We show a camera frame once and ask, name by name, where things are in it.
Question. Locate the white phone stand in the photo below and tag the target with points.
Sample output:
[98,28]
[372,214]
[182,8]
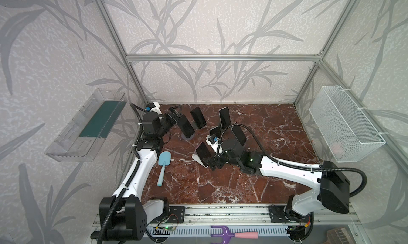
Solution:
[212,140]
[196,158]

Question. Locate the clear plastic wall tray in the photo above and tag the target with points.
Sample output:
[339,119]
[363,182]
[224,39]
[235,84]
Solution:
[85,134]

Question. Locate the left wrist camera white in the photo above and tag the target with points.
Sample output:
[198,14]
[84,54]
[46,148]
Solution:
[153,107]

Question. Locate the black phone on white stand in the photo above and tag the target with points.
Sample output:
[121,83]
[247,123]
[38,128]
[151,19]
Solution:
[216,131]

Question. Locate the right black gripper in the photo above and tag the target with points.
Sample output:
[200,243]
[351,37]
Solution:
[218,158]

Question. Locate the white phone stand front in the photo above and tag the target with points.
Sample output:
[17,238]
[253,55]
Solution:
[196,158]

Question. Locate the white phone stand centre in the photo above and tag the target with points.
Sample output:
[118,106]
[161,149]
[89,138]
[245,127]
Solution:
[212,140]

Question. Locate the black phone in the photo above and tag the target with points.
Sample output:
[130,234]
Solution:
[225,119]
[239,135]
[216,131]
[198,117]
[184,125]
[203,152]

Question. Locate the aluminium mounting rail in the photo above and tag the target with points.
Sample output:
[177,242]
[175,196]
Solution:
[250,215]

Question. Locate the teal silicone spatula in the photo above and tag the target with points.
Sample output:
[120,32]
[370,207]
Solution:
[164,160]

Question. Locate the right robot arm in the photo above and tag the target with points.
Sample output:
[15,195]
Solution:
[330,187]

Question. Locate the white wire mesh basket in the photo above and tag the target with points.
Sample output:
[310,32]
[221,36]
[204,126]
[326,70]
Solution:
[346,129]

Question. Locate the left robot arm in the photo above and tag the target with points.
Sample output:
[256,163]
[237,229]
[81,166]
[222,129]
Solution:
[123,216]

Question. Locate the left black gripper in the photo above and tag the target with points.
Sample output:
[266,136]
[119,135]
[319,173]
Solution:
[170,119]

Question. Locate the purple pink fork tool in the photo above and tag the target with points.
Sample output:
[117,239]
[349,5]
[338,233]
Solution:
[226,235]

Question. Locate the grey stand far left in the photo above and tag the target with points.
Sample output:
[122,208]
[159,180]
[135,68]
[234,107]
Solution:
[187,136]

